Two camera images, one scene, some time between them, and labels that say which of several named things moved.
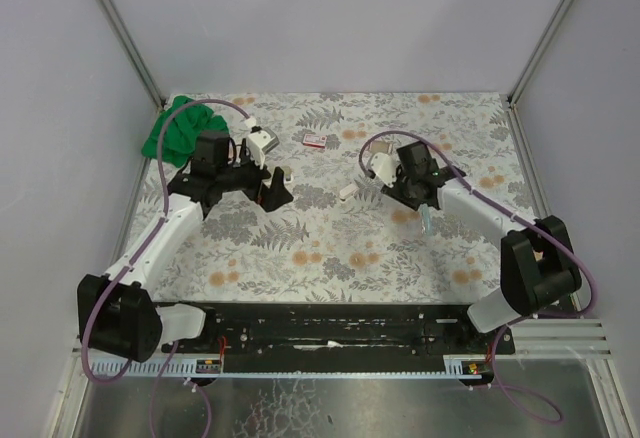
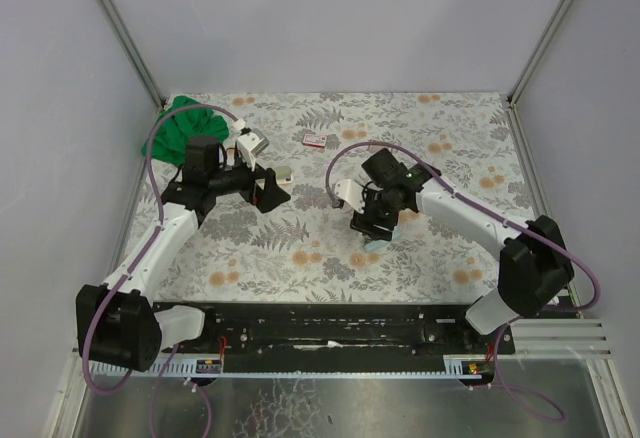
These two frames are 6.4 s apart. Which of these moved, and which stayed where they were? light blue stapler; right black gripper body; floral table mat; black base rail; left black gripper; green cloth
Moved: right black gripper body; light blue stapler
Stayed: floral table mat; green cloth; black base rail; left black gripper
